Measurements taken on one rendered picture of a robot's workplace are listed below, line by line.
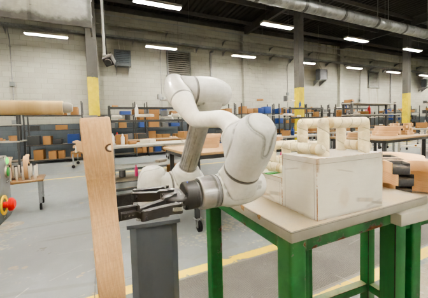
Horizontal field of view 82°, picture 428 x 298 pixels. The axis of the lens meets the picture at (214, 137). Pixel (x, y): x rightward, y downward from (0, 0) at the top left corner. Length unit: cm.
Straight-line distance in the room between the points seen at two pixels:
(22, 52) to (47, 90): 156
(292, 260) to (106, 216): 47
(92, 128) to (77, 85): 1141
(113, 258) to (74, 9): 45
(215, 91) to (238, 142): 57
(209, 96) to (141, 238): 82
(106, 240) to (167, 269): 105
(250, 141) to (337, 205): 35
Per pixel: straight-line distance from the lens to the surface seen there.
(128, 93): 1184
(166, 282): 157
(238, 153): 59
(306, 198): 77
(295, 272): 75
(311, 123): 83
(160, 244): 146
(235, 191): 67
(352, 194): 84
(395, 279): 115
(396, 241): 110
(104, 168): 45
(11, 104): 68
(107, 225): 50
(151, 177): 140
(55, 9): 56
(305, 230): 71
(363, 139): 88
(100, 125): 43
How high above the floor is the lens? 120
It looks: 3 degrees down
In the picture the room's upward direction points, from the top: 2 degrees counter-clockwise
